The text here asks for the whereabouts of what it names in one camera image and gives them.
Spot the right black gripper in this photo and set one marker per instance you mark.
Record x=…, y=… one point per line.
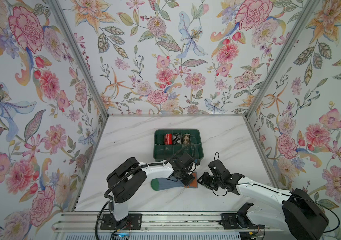
x=203, y=180

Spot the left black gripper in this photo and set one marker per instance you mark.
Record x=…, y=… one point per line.
x=191, y=178

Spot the blue green orange sock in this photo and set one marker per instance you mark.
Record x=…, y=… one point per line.
x=161, y=184

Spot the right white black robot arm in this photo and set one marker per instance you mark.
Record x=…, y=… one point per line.
x=291, y=211

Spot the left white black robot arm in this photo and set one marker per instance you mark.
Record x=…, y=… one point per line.
x=125, y=181

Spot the brown patterned rolled sock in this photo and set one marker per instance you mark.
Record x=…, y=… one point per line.
x=186, y=139

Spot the black white patterned rolled sock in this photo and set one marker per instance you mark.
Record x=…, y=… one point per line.
x=177, y=139

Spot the green plastic divider tray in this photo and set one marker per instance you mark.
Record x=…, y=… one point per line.
x=163, y=152

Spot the red rolled sock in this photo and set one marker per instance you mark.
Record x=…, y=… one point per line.
x=168, y=139

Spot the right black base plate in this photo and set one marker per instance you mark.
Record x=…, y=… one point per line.
x=238, y=220

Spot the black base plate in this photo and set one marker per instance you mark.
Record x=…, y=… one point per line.
x=238, y=220
x=121, y=222

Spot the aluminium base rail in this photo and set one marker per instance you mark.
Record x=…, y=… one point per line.
x=162, y=221

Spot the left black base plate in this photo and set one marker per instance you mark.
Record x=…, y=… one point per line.
x=121, y=222

